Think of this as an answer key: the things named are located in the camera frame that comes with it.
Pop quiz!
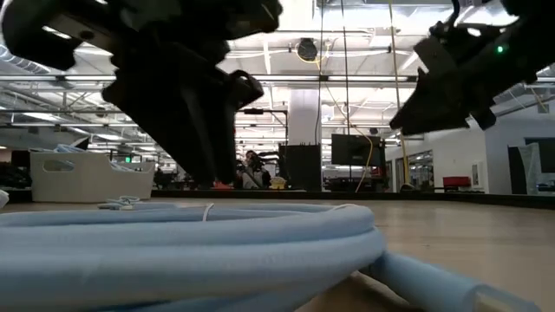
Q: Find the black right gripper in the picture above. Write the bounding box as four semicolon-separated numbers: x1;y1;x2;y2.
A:
388;25;535;137

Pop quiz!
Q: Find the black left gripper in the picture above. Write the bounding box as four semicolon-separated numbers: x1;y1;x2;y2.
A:
101;38;238;186

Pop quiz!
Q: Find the light blue cable bundle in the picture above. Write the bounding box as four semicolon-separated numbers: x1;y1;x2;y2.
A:
97;195;142;211

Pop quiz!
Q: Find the light blue network cable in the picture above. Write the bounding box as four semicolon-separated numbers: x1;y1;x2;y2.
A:
0;202;543;312

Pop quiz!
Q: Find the person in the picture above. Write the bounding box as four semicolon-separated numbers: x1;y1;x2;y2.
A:
236;150;272;191

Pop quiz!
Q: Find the red box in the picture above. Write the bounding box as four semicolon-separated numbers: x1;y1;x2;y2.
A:
441;175;472;188

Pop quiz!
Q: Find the black monitor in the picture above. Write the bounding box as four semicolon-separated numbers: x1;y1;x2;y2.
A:
330;133;382;168

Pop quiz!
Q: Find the black cabinet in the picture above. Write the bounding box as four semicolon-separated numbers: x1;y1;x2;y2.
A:
277;144;323;192

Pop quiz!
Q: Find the white pillar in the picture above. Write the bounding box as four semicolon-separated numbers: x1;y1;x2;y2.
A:
288;88;322;146

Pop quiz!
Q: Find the white plastic bin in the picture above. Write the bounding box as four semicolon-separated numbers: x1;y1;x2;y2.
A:
29;149;156;204

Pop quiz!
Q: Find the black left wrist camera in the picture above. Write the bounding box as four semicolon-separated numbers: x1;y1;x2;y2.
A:
233;70;265;110

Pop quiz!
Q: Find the black aluminium table frame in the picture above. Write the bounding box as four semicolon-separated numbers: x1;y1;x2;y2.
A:
0;186;555;210

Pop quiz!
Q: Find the black ceiling cable reel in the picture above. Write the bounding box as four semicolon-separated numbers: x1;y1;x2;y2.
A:
296;37;319;62

